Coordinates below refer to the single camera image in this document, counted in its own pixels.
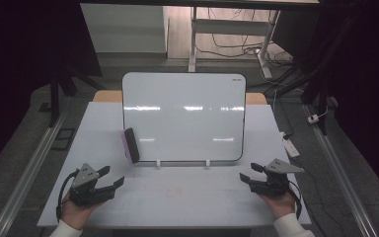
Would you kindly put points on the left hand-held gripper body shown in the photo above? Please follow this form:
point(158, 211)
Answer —
point(85, 189)

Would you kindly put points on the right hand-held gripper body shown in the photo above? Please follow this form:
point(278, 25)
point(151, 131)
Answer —
point(273, 184)

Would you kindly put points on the purple eraser with black felt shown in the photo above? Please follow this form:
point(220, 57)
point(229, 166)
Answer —
point(131, 146)

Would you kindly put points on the person's right hand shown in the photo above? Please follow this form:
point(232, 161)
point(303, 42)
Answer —
point(279, 205)

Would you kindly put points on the person's left hand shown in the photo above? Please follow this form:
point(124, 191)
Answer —
point(77, 214)

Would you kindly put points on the white power strip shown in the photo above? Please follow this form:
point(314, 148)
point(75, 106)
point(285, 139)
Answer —
point(290, 146)

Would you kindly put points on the white whiteboard stand foot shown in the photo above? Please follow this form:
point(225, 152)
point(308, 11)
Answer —
point(207, 164)
point(158, 164)

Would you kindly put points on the small white plug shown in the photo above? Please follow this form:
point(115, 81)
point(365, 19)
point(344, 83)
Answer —
point(313, 118)

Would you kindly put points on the wooden board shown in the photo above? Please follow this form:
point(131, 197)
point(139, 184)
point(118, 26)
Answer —
point(108, 96)

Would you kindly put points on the white whiteboard with black rim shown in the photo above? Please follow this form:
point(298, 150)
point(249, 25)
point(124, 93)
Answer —
point(184, 121)

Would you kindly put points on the black metal stand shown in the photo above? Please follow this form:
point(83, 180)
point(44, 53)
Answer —
point(319, 75)
point(56, 89)

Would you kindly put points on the white cabinet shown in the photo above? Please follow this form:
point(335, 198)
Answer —
point(125, 28)

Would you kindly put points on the aluminium rail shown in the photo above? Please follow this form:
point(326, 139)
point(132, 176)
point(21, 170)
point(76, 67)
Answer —
point(26, 174)
point(342, 177)

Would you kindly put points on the white metal desk frame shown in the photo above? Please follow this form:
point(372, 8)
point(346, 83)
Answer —
point(230, 27)

